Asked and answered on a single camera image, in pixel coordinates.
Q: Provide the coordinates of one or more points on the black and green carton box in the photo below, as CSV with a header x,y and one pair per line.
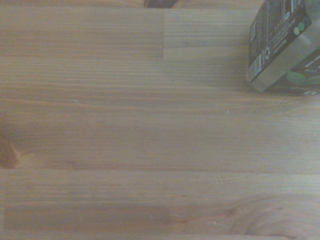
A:
x,y
280,45

